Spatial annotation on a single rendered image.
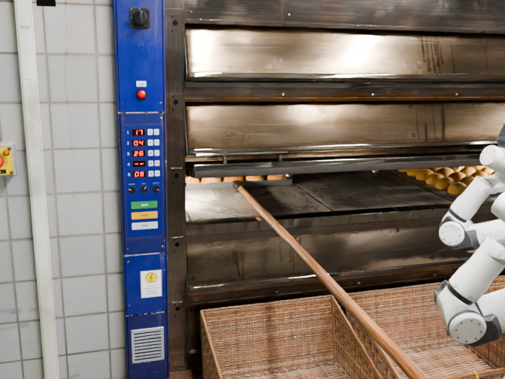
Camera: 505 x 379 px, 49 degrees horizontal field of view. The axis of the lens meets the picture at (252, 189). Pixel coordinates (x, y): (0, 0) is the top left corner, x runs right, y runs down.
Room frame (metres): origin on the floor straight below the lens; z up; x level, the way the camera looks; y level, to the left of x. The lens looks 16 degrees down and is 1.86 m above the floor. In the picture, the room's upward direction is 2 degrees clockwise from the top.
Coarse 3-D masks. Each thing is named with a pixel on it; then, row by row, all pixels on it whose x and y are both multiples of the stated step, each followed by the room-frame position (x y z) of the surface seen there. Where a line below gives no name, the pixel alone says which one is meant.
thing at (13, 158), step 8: (0, 144) 1.70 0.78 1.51; (8, 144) 1.70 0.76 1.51; (0, 152) 1.69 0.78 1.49; (16, 152) 1.76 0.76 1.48; (8, 160) 1.70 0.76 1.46; (16, 160) 1.74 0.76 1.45; (0, 168) 1.69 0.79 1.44; (8, 168) 1.70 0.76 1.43; (16, 168) 1.72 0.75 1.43; (0, 176) 1.69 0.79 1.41
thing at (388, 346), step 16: (240, 192) 2.34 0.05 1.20; (256, 208) 2.11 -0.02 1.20; (272, 224) 1.92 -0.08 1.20; (288, 240) 1.76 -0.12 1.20; (304, 256) 1.61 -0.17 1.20; (320, 272) 1.50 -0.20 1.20; (336, 288) 1.39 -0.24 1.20; (352, 304) 1.30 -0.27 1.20; (368, 320) 1.22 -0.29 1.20; (384, 336) 1.15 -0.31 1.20; (400, 352) 1.08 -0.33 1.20; (416, 368) 1.02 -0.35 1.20
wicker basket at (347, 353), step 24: (216, 312) 1.92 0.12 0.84; (240, 312) 1.95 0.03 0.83; (264, 312) 1.97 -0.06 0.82; (288, 312) 2.00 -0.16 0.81; (312, 312) 2.03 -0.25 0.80; (336, 312) 2.02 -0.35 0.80; (240, 336) 1.93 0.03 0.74; (264, 336) 1.95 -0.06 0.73; (288, 336) 1.97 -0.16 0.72; (312, 336) 2.00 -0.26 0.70; (336, 336) 2.01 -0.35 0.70; (216, 360) 1.68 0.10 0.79; (240, 360) 1.90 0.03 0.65; (264, 360) 1.93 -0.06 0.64; (288, 360) 1.95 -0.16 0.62; (312, 360) 1.98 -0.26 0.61; (336, 360) 1.98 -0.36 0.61; (360, 360) 1.81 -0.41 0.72
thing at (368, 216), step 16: (384, 208) 2.22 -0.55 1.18; (400, 208) 2.22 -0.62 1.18; (416, 208) 2.23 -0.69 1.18; (432, 208) 2.24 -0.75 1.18; (448, 208) 2.25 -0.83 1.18; (480, 208) 2.30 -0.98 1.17; (192, 224) 1.95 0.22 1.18; (208, 224) 1.96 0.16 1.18; (224, 224) 1.97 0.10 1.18; (240, 224) 1.99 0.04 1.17; (256, 224) 2.01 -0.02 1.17; (288, 224) 2.05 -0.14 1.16; (304, 224) 2.07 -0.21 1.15; (320, 224) 2.09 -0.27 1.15; (336, 224) 2.11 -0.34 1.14
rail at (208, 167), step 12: (408, 156) 2.04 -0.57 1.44; (420, 156) 2.05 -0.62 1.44; (432, 156) 2.06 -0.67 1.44; (444, 156) 2.08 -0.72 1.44; (456, 156) 2.09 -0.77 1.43; (468, 156) 2.11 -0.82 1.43; (204, 168) 1.81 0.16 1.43; (216, 168) 1.82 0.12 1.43; (228, 168) 1.83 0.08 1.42; (240, 168) 1.84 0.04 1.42
